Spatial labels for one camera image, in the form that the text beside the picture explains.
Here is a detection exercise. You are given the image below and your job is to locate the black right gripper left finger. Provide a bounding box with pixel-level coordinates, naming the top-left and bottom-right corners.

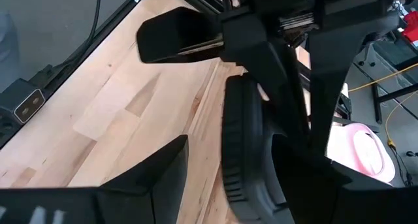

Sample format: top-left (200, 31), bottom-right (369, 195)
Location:
top-left (0, 134), bottom-right (190, 224)

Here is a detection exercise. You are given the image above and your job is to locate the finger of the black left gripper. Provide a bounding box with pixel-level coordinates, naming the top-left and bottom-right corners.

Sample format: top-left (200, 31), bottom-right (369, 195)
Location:
top-left (306, 10), bottom-right (402, 157)
top-left (136, 7), bottom-right (310, 146)

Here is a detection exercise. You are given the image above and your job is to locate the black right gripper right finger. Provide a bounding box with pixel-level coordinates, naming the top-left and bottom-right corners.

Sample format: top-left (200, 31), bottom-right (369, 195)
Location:
top-left (270, 134), bottom-right (418, 224)

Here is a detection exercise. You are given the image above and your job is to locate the pink slide sandal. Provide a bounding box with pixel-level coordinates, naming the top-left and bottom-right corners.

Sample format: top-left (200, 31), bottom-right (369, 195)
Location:
top-left (326, 122), bottom-right (396, 185)

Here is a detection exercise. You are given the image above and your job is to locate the black slide sandal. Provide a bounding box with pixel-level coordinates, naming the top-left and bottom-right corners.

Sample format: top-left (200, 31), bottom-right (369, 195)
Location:
top-left (221, 72), bottom-right (297, 224)

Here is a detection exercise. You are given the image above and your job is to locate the black desk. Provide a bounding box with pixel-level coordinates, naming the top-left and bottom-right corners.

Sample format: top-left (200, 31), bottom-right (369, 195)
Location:
top-left (352, 37), bottom-right (418, 124)

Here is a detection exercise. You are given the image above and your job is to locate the red box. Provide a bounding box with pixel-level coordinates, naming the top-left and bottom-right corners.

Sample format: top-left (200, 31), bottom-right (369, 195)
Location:
top-left (402, 10), bottom-right (418, 44)

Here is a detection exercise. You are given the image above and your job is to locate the yellow cable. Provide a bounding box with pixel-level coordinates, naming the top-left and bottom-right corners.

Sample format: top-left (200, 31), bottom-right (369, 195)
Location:
top-left (384, 90), bottom-right (418, 148)
top-left (347, 63), bottom-right (418, 93)

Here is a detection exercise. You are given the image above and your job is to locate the black exterior depth camera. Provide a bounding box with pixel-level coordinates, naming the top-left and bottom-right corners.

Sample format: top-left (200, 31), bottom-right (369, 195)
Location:
top-left (0, 78), bottom-right (46, 125)

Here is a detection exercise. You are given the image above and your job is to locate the black floor cable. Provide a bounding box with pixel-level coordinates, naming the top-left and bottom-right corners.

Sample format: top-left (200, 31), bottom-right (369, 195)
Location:
top-left (48, 0), bottom-right (103, 84)

